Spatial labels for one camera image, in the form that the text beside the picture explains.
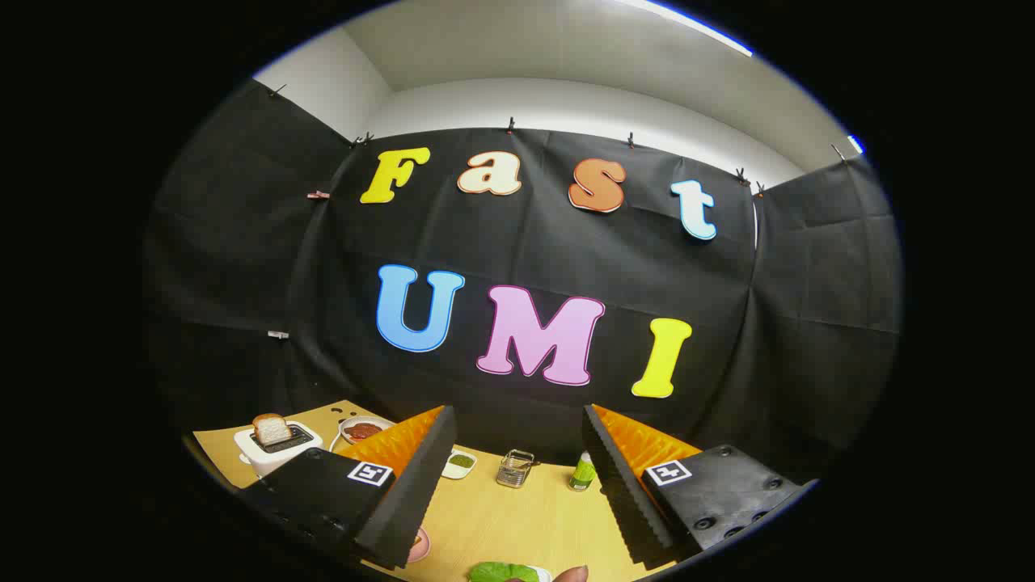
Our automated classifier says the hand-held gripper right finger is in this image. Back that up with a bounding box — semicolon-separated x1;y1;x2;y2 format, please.
582;404;819;567

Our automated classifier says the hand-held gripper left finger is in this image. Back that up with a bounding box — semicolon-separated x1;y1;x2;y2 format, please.
243;404;458;571

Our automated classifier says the white bread slice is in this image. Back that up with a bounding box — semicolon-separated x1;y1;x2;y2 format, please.
252;413;294;447

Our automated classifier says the green label bottle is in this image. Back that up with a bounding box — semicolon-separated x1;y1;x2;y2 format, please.
568;451;598;492

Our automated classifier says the round white plate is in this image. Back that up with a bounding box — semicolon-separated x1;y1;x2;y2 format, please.
338;415;397;445

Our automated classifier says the green lettuce leaf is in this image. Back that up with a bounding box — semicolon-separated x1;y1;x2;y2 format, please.
469;561;541;582

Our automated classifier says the white toaster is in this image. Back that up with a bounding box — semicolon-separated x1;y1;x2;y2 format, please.
234;420;324;479

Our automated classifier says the black backdrop cloth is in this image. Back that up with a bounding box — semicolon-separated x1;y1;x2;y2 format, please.
144;77;902;486

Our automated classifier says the metal wire holder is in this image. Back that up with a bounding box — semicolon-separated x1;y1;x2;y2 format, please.
496;449;536;489

